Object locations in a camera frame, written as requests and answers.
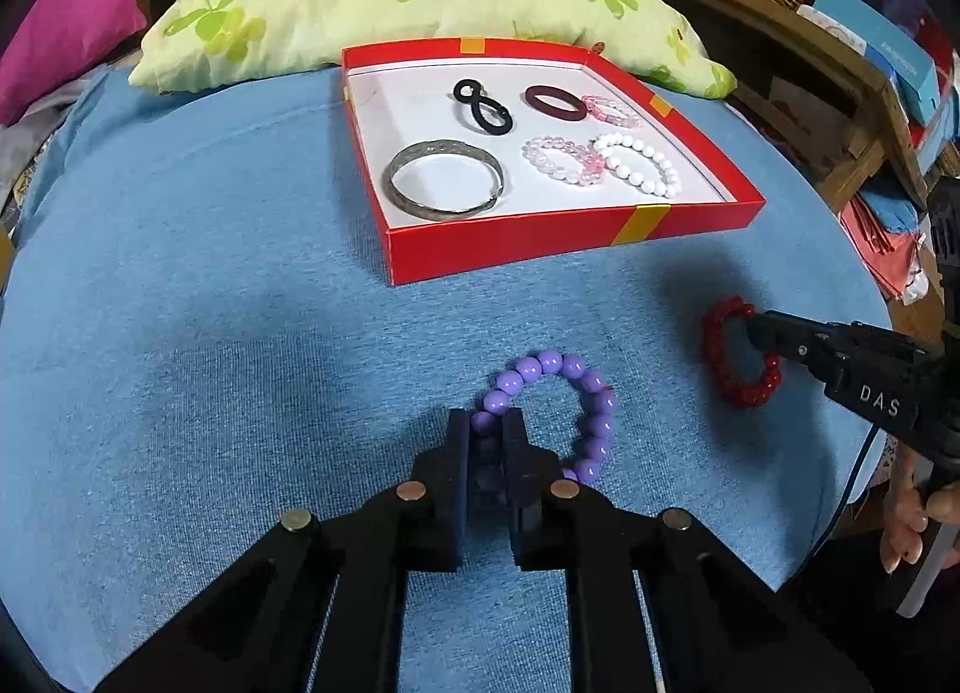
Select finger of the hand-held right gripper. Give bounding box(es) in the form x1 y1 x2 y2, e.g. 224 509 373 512
745 310 833 383

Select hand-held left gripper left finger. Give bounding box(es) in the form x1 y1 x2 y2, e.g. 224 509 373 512
97 408 473 693

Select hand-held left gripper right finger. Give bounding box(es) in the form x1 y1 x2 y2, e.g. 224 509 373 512
501 408 856 693

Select red bead bracelet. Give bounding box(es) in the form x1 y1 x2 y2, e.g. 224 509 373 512
701 294 785 409

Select purple bead bracelet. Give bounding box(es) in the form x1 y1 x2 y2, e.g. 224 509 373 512
469 350 618 491

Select white bead bracelet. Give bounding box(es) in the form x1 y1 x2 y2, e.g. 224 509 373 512
590 130 682 199

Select red shallow cardboard box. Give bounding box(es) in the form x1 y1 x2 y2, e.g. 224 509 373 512
341 39 767 287

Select small pink bead bracelet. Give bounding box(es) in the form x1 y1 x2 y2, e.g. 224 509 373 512
581 93 642 129

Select silver metal bangle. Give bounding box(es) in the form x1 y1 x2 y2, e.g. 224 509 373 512
385 142 509 223

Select pale pink crystal bracelet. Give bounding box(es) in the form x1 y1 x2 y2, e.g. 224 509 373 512
523 134 605 188

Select dark red ring bangle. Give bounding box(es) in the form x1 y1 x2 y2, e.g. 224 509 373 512
523 84 590 122

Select black twisted hair tie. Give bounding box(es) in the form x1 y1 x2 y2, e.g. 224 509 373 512
452 78 516 137

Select person's right hand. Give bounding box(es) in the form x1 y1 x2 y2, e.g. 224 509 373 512
880 449 960 575

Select pink bags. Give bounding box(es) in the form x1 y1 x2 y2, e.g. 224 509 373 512
840 175 931 304

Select blue table cloth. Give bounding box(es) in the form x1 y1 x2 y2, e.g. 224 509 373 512
0 67 901 693

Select wooden bench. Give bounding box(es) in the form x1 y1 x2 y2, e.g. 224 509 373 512
592 0 938 214

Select teal cardboard box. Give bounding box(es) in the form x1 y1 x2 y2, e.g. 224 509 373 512
814 0 957 124

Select floral printed box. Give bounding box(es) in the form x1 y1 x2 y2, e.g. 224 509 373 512
799 3 901 79

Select green clover pattern pillow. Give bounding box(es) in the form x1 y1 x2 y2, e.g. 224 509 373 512
129 0 737 100

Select grey cloth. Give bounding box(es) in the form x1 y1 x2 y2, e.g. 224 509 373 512
0 78 83 214

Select magenta cushion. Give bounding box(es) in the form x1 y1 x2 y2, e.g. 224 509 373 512
0 0 147 128

